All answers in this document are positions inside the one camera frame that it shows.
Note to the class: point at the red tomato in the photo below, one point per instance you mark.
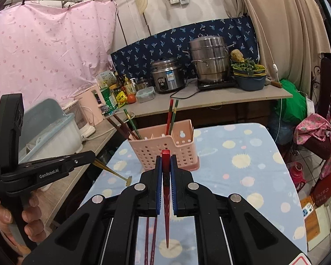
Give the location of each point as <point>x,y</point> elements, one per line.
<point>131,99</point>

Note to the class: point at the pink dotted curtain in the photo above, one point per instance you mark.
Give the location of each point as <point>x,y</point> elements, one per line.
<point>49,52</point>

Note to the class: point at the clear food container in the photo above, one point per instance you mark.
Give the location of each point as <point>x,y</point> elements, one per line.
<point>145,95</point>

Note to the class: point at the black induction cooker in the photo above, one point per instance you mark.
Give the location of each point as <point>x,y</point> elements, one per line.
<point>204,86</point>

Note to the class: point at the stainless steel steamer pot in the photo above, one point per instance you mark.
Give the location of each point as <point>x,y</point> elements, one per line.
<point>210,56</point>

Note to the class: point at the white soy milk maker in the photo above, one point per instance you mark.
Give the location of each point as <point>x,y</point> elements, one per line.
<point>84,126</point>

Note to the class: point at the yellow oil bottle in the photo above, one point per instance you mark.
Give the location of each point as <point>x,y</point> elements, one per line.
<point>129,86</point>

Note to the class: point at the person's left hand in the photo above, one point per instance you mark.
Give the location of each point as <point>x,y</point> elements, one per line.
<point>34,229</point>

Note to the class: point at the brown chopstick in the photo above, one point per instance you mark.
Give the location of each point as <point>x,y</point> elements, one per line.
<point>118,128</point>

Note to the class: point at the maroon patterned chopstick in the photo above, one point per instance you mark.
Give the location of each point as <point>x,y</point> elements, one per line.
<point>146,242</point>

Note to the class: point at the white dish drainer box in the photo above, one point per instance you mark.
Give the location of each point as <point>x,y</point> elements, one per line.
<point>48,132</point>

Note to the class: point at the green striped chopstick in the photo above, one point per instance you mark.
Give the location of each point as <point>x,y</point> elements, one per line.
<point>173,115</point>

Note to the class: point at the dark red chopstick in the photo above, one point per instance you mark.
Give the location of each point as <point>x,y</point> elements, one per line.
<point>124,126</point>

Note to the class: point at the blue basin with greens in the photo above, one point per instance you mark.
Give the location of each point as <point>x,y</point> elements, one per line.
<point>249,75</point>

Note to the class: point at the yellow snack packet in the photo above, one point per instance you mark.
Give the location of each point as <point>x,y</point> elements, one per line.
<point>121,97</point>

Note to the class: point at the silver rice cooker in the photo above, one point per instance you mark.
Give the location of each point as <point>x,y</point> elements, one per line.
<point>167,75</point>

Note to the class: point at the pink floral bag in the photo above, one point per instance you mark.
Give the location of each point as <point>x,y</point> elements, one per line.
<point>314,133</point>

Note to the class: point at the blue patterned table cloth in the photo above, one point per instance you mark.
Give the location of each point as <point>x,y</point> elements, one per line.
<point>242,159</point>

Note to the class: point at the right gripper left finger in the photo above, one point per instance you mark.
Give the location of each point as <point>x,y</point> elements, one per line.
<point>103,230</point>

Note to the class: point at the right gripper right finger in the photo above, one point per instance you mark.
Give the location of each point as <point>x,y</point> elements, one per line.
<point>229,230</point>

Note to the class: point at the bright red chopstick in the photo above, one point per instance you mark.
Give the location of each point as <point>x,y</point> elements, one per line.
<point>169,116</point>

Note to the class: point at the green plastic bag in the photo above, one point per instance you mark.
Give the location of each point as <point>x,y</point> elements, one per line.
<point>291,110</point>

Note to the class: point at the pink plastic utensil basket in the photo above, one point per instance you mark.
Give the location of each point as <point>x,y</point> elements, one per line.
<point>180,143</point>

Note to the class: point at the red patterned chopstick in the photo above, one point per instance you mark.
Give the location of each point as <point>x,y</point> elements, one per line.
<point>165,155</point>

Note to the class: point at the beige hanging curtain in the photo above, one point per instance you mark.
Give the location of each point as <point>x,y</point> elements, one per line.
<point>291,35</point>

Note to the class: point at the navy floral backsplash cloth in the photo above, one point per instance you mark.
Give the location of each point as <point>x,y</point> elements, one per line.
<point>135,60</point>

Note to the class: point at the pink electric kettle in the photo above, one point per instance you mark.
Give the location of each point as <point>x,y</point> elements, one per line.
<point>91,101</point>

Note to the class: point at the green tin can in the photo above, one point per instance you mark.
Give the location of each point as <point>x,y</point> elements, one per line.
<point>109,99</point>

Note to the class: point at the small steel pot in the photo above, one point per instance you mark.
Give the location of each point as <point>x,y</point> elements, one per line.
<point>143,83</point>

